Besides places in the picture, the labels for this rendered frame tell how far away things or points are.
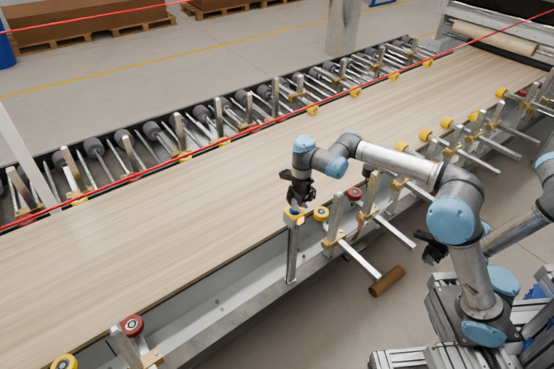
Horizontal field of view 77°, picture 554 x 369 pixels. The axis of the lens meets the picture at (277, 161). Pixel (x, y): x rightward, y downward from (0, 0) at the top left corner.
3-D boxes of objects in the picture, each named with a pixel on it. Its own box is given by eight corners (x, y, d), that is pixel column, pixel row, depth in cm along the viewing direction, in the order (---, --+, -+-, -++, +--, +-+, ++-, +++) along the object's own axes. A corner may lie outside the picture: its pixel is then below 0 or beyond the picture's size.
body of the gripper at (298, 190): (300, 208, 129) (302, 185, 121) (285, 195, 134) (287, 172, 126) (315, 200, 132) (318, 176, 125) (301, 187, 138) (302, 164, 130)
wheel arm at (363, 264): (380, 279, 166) (382, 274, 164) (375, 283, 165) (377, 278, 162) (319, 222, 193) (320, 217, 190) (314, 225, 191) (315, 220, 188)
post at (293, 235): (296, 282, 174) (301, 222, 146) (288, 287, 172) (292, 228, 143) (290, 275, 177) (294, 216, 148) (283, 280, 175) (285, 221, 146)
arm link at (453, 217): (515, 319, 112) (479, 177, 95) (508, 359, 103) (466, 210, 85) (474, 310, 121) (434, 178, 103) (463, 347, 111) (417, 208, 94)
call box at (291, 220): (305, 224, 146) (307, 212, 141) (293, 232, 143) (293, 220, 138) (295, 214, 150) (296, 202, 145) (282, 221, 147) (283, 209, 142)
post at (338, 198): (332, 256, 187) (345, 193, 156) (327, 259, 186) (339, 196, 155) (327, 252, 189) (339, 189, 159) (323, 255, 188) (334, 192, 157)
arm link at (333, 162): (355, 149, 115) (326, 137, 120) (340, 167, 108) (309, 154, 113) (352, 167, 120) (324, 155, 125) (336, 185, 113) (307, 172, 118)
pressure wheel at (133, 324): (124, 344, 141) (116, 331, 134) (134, 324, 147) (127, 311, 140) (143, 348, 140) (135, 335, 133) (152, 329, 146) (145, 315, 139)
